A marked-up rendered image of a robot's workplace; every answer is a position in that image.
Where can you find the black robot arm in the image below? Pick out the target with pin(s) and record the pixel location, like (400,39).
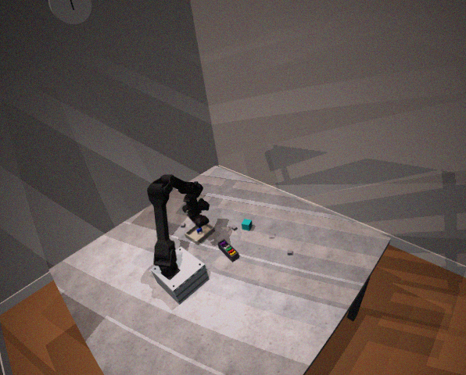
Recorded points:
(165,256)

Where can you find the tan shallow tray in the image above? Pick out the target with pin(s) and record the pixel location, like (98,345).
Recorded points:
(193,236)

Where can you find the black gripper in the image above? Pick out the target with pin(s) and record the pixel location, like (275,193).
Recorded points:
(194,215)

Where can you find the teal cube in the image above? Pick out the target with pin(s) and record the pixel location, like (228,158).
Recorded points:
(247,224)

